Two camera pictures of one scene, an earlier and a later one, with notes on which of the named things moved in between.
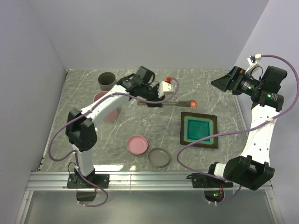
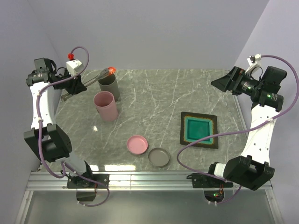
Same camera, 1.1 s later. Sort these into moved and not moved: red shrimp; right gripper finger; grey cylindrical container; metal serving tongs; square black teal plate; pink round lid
Moved: red shrimp; metal serving tongs
Not moved: grey cylindrical container; right gripper finger; pink round lid; square black teal plate
